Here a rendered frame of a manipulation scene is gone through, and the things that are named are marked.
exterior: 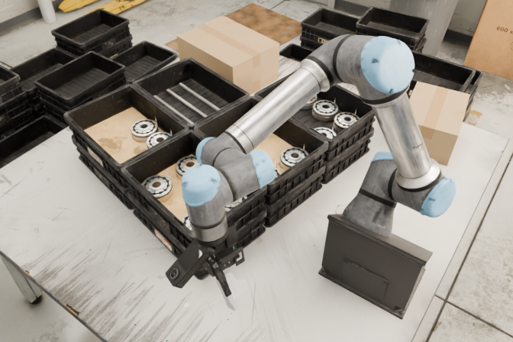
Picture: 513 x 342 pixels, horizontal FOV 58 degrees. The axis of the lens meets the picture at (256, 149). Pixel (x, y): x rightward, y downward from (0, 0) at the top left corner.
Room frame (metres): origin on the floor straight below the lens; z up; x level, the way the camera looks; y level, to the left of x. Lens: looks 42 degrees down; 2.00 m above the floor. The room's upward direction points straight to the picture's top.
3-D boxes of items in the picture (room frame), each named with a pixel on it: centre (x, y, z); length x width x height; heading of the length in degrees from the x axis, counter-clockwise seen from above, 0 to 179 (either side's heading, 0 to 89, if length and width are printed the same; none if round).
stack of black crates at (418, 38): (2.77, -0.88, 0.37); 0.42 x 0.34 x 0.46; 54
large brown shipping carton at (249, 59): (2.00, 0.14, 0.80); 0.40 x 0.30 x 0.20; 45
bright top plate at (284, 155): (1.22, -0.14, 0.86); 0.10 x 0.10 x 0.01
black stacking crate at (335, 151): (1.47, -0.23, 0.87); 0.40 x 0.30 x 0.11; 44
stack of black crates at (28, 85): (2.41, 1.29, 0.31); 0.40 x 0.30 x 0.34; 144
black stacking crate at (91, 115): (1.34, 0.48, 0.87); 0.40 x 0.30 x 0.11; 44
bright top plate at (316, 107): (1.52, -0.28, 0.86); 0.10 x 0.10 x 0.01
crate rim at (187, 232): (1.05, 0.20, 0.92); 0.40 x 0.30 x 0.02; 44
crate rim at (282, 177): (1.26, -0.01, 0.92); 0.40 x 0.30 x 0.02; 44
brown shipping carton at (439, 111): (1.52, -0.73, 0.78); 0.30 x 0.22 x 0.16; 153
